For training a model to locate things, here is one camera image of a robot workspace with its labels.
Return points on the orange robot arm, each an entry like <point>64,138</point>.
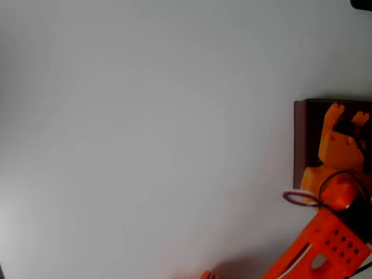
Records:
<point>319,238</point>

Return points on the dark brown box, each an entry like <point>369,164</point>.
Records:
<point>308,136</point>

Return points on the black object at picture corner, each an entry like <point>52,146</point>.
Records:
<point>361,4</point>

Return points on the small black gripper camera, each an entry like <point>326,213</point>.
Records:
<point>346,128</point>

